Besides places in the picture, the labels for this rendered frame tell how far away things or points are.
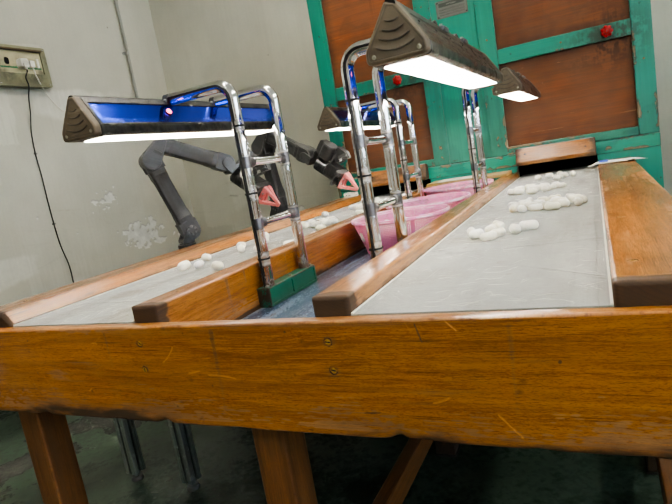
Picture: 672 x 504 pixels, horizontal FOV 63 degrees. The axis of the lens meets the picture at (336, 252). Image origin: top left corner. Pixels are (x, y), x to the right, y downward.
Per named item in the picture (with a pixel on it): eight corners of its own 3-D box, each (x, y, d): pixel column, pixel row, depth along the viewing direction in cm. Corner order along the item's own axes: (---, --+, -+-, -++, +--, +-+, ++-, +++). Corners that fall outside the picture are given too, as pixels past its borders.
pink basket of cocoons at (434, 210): (341, 262, 143) (335, 226, 141) (376, 242, 166) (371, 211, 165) (440, 254, 131) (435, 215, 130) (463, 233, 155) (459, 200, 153)
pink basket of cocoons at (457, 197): (391, 242, 162) (386, 210, 160) (388, 230, 188) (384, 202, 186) (482, 227, 159) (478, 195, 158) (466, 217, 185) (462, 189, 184)
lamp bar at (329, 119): (317, 131, 178) (313, 109, 177) (382, 128, 233) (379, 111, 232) (339, 127, 175) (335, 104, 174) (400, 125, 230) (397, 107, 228)
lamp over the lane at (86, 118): (62, 143, 92) (52, 100, 91) (260, 134, 147) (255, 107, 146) (95, 135, 89) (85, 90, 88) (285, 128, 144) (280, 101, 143)
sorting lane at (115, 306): (14, 336, 100) (11, 325, 99) (370, 202, 260) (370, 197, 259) (135, 334, 86) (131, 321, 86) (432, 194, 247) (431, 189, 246)
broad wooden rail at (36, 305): (-5, 404, 107) (-31, 314, 104) (352, 233, 267) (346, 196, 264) (35, 407, 102) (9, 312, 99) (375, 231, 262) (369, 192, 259)
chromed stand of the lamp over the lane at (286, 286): (196, 310, 115) (150, 95, 108) (249, 285, 133) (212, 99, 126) (272, 307, 107) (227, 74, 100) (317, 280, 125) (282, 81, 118)
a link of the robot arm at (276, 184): (292, 209, 240) (271, 137, 238) (282, 212, 235) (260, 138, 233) (283, 212, 244) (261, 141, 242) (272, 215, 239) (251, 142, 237)
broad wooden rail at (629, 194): (626, 446, 59) (611, 281, 56) (601, 206, 219) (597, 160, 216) (764, 455, 54) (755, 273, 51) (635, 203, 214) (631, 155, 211)
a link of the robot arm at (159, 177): (199, 232, 194) (152, 149, 185) (204, 233, 188) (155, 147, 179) (184, 241, 192) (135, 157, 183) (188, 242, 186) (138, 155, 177)
